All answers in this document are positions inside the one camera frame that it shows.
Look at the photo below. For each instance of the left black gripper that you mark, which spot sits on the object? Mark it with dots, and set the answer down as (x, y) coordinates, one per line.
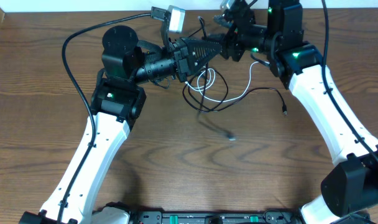
(181, 61)

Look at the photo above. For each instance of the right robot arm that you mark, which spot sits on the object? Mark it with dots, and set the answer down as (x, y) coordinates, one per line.
(352, 186)

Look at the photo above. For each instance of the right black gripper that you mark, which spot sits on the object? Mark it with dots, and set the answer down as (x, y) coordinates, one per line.
(231, 42)

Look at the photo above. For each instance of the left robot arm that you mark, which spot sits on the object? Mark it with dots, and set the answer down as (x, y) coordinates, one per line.
(115, 105)

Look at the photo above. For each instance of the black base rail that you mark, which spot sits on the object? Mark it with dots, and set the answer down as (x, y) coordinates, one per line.
(157, 217)

